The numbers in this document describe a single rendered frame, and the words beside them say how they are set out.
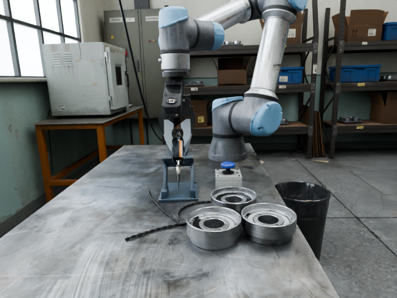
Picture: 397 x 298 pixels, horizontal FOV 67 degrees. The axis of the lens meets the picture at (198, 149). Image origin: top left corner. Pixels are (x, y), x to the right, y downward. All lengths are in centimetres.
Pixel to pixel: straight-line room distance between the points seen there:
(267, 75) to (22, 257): 82
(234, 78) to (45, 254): 363
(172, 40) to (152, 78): 364
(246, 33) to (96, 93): 258
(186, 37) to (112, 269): 55
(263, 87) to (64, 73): 218
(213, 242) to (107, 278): 18
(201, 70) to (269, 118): 363
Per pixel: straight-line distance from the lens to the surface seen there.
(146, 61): 444
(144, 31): 448
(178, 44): 78
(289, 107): 473
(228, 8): 111
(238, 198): 71
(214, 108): 110
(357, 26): 447
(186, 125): 79
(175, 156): 78
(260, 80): 103
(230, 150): 109
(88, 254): 60
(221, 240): 55
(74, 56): 289
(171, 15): 79
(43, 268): 59
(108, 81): 279
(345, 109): 500
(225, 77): 404
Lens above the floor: 110
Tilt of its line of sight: 13 degrees down
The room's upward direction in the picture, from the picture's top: 2 degrees counter-clockwise
